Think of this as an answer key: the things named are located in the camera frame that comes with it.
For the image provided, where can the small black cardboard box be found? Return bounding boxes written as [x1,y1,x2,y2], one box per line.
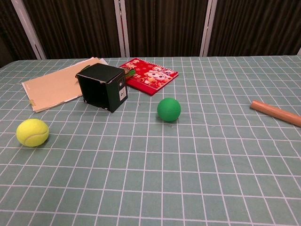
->
[75,63,128,113]

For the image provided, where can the dark brown curtain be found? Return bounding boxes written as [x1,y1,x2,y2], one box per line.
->
[0,0,301,68]

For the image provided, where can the yellow tennis ball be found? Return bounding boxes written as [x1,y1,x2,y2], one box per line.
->
[16,118,50,148]

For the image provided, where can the wooden rolling pin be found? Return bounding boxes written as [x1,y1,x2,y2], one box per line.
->
[249,100,301,128]

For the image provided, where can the beige spiral notebook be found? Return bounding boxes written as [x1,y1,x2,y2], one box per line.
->
[21,57,109,113]

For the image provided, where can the red cartoon spiral notebook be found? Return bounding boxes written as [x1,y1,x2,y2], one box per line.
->
[119,58,179,97]

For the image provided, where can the green rubber ball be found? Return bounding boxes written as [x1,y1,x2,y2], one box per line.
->
[157,97,182,122]

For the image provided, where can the green checkered tablecloth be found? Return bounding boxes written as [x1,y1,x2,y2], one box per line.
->
[0,55,301,226]

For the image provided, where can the white metal frame post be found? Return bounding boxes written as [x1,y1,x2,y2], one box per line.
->
[199,0,218,57]
[11,0,47,60]
[113,0,131,58]

